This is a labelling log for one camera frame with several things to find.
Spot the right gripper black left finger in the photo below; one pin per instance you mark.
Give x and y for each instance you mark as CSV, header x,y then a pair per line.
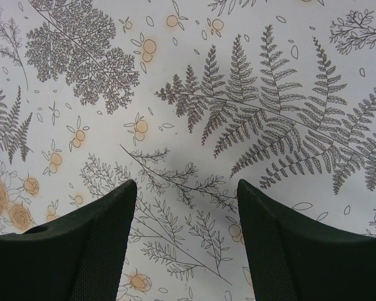
x,y
78,256

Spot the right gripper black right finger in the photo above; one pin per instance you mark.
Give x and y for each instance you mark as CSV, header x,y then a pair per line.
x,y
294,257

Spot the floral patterned table mat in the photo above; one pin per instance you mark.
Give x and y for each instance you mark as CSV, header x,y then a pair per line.
x,y
186,98

